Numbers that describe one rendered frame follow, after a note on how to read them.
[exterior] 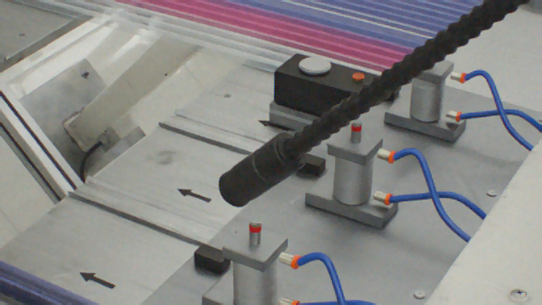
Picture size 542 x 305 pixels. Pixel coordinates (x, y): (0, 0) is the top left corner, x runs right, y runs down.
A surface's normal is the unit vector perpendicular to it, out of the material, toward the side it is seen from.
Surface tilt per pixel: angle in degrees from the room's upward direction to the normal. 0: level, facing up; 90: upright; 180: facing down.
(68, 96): 0
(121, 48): 0
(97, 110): 90
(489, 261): 43
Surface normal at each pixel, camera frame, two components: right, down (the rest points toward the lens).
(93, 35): 0.60, -0.43
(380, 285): 0.01, -0.85
